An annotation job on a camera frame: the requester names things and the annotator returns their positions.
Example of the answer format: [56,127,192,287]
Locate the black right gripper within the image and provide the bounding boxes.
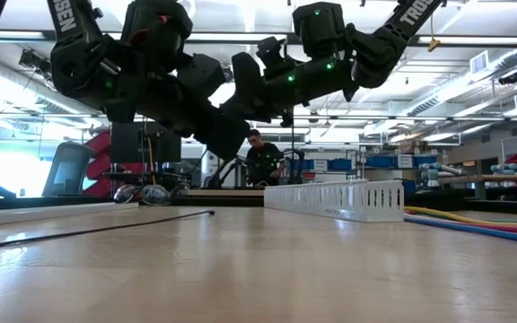
[220,51,359,129]

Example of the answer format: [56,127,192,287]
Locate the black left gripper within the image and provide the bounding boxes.
[105,75,250,162]

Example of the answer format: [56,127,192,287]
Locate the white slotted cable raceway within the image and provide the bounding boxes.
[263,179,406,223]

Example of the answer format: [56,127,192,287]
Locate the white raceway cover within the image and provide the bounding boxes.
[0,201,141,229]

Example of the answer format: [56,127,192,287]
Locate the yellow cable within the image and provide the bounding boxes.
[404,205,517,228]

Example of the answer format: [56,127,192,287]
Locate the bundle of coloured wires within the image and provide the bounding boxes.
[464,217,517,224]

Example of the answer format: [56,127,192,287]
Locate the pink-red cable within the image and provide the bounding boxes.
[404,214,517,237]

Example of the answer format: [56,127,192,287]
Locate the bundle of coloured cables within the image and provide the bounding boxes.
[404,216,517,247]

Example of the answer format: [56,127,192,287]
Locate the person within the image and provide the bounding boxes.
[244,128,289,188]

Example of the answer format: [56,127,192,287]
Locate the clear safety glasses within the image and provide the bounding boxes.
[113,183,173,206]

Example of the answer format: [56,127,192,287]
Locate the blue storage bin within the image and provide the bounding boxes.
[328,158,353,172]
[413,155,439,168]
[365,155,398,169]

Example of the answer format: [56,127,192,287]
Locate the black background monitor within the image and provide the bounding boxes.
[110,121,182,165]

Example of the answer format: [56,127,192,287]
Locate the red machine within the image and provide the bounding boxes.
[83,129,145,197]

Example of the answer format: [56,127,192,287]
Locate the white-grey office chair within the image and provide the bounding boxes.
[41,142,97,197]

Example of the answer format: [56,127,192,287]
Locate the yellow hanging hook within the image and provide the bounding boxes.
[427,13,443,53]

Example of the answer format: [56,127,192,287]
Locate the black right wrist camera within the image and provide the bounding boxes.
[257,37,296,78]

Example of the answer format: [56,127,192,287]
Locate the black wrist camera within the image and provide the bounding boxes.
[176,52,227,99]
[257,37,296,78]

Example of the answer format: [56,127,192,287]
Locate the black overhead camera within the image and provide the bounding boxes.
[220,65,237,85]

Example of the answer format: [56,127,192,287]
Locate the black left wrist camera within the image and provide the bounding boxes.
[176,52,227,99]

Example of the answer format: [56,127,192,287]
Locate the silver ventilation duct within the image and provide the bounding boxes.
[408,47,517,118]

